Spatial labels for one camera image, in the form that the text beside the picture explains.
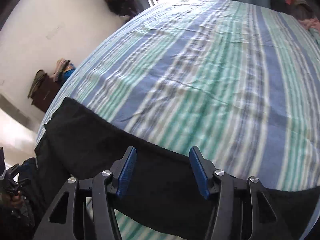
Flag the black pants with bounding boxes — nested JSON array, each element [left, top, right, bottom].
[[35, 98, 319, 239]]

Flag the person left hand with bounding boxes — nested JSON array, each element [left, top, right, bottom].
[[1, 191, 24, 209]]

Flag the dark brown drawer cabinet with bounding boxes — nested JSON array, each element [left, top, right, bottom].
[[31, 76, 61, 113]]

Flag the olive cloth on cabinet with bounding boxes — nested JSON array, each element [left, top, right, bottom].
[[27, 69, 47, 98]]

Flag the clothes pile beside cabinet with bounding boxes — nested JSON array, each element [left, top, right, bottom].
[[52, 58, 76, 85]]

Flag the striped blue green bedspread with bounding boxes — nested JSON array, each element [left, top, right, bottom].
[[37, 0, 319, 239]]

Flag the pink garment on bed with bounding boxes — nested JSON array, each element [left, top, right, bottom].
[[298, 18, 320, 32]]

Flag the red clothes pile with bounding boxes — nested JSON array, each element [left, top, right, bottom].
[[285, 0, 315, 20]]

